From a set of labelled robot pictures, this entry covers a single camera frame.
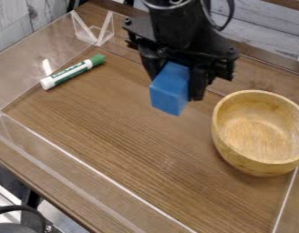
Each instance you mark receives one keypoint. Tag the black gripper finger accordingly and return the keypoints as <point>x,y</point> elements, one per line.
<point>153,60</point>
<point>202,76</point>

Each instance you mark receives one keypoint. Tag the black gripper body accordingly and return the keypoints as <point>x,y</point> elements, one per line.
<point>209,49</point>

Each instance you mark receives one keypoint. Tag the blue rectangular block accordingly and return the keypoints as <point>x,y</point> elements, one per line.
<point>169,89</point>

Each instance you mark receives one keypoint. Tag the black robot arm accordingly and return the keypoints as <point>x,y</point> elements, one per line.
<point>177,32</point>

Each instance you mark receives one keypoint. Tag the brown wooden bowl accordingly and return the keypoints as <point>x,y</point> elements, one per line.
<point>256,132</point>

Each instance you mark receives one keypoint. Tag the green and white marker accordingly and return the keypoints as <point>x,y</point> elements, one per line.
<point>71,71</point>

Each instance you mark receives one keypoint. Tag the black table leg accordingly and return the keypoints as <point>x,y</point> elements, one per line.
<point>34,199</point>

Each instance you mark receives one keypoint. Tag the clear acrylic tray wall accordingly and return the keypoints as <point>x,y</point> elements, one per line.
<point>125,168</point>

